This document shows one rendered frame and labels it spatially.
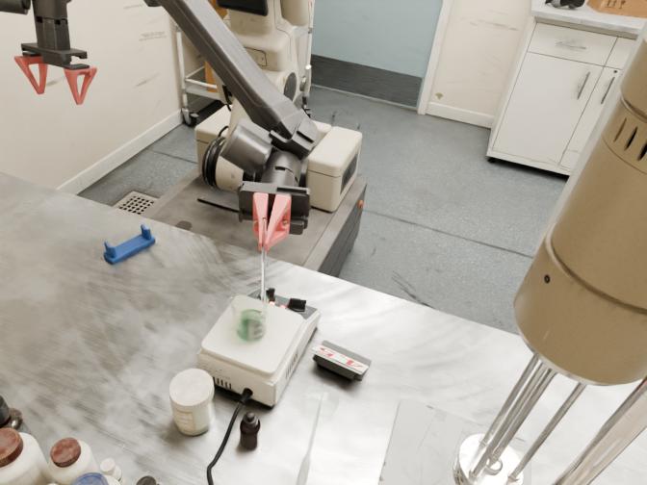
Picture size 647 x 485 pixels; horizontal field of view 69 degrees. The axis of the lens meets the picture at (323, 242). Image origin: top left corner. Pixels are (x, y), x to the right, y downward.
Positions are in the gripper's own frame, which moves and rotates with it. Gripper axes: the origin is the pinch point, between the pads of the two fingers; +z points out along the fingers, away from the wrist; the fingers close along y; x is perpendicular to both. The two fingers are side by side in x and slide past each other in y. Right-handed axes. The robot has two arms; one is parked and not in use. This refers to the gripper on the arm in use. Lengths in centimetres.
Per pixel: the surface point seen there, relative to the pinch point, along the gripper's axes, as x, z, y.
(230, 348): 16.6, 4.9, -3.9
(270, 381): 18.7, 8.2, 2.4
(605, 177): -27.3, 22.6, 23.1
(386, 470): 24.3, 16.3, 19.8
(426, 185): 103, -185, 63
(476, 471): 6.7, 23.7, 25.6
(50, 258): 26, -18, -45
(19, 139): 64, -122, -121
